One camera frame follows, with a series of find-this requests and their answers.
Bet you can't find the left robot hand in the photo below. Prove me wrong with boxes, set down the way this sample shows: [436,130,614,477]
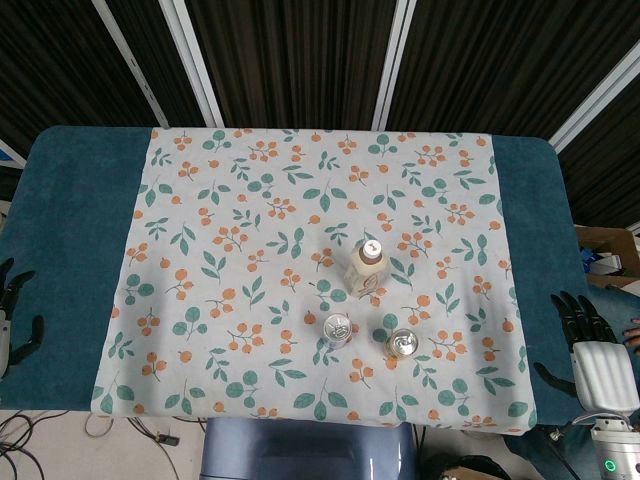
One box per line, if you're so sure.
[0,257,46,383]

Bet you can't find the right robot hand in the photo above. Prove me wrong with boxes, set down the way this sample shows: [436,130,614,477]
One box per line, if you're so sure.
[532,290,640,415]

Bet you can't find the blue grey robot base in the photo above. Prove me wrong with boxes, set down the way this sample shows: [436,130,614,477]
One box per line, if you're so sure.
[199,416,419,480]

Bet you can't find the beige bottle with brown cap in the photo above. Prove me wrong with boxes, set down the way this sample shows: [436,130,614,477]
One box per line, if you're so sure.
[343,238,387,301]

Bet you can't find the teal table cover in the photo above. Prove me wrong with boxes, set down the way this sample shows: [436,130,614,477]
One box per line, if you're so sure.
[0,124,590,435]

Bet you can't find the cardboard box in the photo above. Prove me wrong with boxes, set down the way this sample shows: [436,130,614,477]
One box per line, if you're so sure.
[574,224,640,291]

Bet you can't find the gold beverage can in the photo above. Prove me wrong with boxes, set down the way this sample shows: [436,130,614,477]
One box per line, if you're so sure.
[383,327,420,362]

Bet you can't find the silver red can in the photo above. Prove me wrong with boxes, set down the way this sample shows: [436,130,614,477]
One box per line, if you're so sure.
[321,313,354,351]

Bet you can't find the floral patterned cloth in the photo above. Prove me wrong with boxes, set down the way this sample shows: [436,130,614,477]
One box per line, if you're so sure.
[91,126,537,435]

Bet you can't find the black cables on floor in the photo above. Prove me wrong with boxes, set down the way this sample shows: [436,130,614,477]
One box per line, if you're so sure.
[0,409,206,480]

